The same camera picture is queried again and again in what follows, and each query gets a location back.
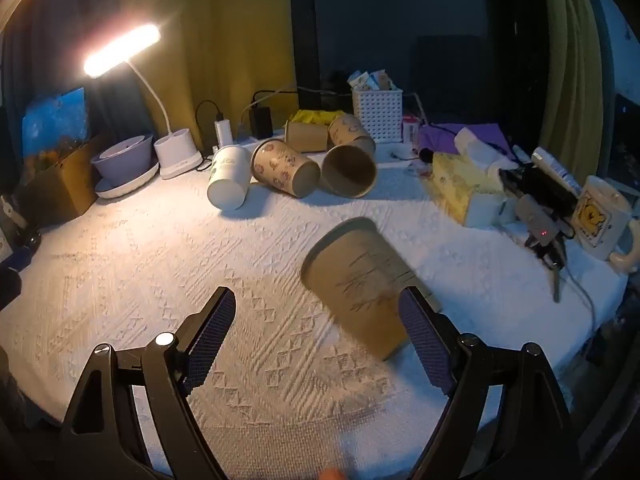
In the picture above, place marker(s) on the black device with red light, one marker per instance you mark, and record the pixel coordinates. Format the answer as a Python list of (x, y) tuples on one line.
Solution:
[(542, 220)]

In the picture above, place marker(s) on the small brown yellow box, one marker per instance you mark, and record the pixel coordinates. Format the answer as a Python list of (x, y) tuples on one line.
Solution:
[(306, 135)]

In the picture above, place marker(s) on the small red white box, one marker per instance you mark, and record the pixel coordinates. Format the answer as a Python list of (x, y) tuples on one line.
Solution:
[(410, 132)]

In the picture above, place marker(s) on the purple cloth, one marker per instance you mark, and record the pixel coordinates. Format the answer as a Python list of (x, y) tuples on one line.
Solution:
[(450, 135)]

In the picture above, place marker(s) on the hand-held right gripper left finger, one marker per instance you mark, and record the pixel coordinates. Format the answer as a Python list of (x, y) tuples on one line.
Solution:
[(212, 327)]

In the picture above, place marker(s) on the white paper cup green print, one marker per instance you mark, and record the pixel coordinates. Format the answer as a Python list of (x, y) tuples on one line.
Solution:
[(229, 176)]

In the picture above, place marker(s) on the yellow curtain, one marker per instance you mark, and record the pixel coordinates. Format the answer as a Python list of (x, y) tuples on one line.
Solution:
[(220, 35)]

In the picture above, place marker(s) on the blue picture card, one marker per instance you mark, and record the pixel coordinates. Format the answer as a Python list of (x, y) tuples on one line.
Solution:
[(55, 120)]

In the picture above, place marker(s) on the white textured tablecloth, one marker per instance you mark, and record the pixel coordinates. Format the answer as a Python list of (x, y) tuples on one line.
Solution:
[(200, 260)]

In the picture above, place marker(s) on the purple bowl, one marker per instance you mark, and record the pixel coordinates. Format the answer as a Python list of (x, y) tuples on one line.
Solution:
[(122, 157)]

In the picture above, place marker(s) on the white mug yellow cartoon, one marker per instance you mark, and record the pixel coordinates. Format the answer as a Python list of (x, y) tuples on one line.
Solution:
[(597, 222)]

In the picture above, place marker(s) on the brown paper cup line drawing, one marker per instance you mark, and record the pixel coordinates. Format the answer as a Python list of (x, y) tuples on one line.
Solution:
[(360, 280)]

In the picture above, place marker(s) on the white desk lamp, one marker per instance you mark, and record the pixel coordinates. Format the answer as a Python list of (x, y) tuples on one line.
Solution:
[(170, 150)]

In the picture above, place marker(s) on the white perforated basket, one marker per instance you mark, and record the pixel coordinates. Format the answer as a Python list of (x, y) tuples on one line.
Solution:
[(377, 112)]

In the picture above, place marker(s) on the white plate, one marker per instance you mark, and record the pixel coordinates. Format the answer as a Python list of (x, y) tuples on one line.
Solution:
[(125, 186)]

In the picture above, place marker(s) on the brown paper cup cartoon print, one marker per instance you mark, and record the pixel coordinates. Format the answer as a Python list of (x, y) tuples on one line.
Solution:
[(351, 160)]

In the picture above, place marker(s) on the yellow tissue box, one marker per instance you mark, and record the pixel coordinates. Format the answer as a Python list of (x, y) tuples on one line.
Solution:
[(462, 187)]

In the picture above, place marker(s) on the brown cardboard box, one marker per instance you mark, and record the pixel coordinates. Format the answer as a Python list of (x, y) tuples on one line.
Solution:
[(57, 185)]

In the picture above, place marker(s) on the white charger plug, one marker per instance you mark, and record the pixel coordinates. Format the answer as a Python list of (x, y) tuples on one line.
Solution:
[(223, 132)]

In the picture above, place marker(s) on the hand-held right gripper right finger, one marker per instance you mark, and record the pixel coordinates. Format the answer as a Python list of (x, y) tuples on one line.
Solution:
[(425, 340)]

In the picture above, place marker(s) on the white tube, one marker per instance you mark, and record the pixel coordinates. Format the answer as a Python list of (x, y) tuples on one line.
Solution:
[(555, 167)]

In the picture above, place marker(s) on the yellow bag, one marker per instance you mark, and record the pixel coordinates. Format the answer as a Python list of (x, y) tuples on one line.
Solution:
[(315, 116)]

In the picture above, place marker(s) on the black power adapter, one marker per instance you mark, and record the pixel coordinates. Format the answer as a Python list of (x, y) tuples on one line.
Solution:
[(261, 121)]

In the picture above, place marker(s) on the brown paper cup floral print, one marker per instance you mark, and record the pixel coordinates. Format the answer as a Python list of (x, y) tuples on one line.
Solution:
[(282, 166)]

